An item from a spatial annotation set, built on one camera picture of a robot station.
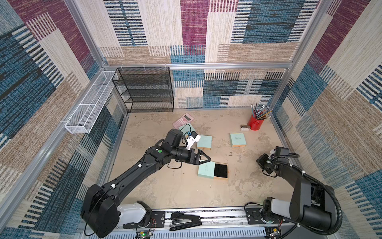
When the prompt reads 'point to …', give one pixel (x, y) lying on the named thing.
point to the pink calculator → (185, 119)
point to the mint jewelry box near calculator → (187, 129)
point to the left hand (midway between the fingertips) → (205, 159)
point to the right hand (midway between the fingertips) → (257, 162)
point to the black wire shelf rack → (144, 88)
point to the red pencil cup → (254, 124)
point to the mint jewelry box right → (238, 140)
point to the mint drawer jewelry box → (213, 170)
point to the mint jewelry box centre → (205, 143)
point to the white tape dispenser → (245, 127)
